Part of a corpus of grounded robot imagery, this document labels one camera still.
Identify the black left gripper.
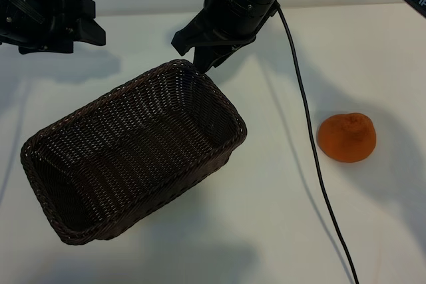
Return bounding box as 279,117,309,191
0,0,107,55

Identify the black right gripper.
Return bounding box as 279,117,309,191
171,0,277,72

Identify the dark brown wicker basket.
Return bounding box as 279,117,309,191
19,59,248,245

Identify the orange fruit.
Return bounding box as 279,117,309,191
317,112,377,164

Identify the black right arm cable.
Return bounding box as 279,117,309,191
274,0,360,284

